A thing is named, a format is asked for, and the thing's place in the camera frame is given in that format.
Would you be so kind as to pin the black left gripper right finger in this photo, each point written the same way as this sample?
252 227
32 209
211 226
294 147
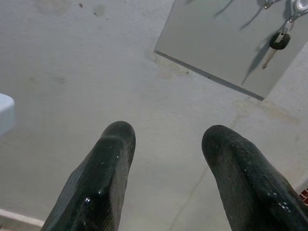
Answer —
245 183

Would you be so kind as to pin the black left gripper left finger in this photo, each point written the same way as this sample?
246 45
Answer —
96 183

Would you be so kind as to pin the grey key hook board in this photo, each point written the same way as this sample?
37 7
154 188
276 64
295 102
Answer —
204 36

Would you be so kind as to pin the silver hook with round base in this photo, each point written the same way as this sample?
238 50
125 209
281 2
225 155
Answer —
300 4

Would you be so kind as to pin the white plastic folding table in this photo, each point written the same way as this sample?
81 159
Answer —
6 113

